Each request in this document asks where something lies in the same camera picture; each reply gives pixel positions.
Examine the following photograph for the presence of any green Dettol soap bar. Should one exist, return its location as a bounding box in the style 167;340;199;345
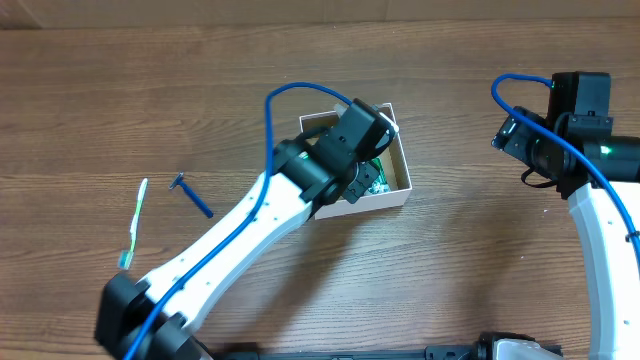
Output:
367;157;391;195

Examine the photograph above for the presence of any green white toothbrush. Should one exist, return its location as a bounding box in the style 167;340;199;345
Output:
119;178;148;270

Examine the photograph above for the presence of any clear pump soap bottle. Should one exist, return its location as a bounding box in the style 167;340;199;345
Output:
334;104;349;117

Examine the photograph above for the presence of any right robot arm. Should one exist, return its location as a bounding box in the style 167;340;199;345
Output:
491;71;639;359

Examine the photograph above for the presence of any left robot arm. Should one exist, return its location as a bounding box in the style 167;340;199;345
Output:
95;99;398;359

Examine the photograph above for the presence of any white cardboard box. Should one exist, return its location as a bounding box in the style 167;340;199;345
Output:
299;103;413;220

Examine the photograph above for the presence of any blue disposable razor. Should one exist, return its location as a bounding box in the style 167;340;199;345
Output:
168;172;214;219

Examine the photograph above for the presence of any right blue cable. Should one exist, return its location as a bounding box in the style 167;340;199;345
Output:
490;72;640;251

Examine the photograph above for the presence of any blue cable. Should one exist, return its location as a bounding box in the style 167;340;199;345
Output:
490;72;640;251
122;82;354;360

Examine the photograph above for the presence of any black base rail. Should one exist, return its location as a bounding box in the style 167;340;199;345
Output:
210;332;563;360

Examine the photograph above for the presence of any left blue cable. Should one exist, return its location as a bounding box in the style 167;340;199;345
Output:
122;82;354;360

